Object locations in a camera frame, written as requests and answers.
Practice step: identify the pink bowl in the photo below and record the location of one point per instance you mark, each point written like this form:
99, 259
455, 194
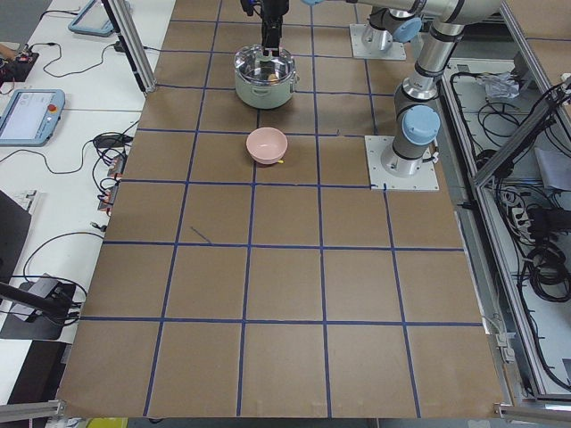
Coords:
267, 146

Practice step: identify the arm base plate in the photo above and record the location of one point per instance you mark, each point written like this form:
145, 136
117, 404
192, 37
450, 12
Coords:
368, 44
388, 172

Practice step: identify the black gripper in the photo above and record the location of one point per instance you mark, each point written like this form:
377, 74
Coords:
272, 10

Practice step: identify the pale green steel pot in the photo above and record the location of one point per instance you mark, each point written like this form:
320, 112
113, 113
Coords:
266, 97

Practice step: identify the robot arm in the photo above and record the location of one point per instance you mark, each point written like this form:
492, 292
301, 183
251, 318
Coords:
272, 17
417, 122

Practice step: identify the glass pot lid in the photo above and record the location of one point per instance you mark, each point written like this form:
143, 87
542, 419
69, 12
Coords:
251, 67

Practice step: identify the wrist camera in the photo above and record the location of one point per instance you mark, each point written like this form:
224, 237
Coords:
248, 6

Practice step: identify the aluminium frame post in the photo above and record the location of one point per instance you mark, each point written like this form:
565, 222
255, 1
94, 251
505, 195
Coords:
125, 28

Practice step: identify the blue teach pendant far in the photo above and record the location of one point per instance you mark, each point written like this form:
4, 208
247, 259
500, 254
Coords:
92, 20

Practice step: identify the blue teach pendant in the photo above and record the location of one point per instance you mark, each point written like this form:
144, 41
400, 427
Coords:
92, 20
31, 117

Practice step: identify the blue teach pendant near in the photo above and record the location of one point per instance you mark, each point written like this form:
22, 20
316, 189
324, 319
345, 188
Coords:
31, 117

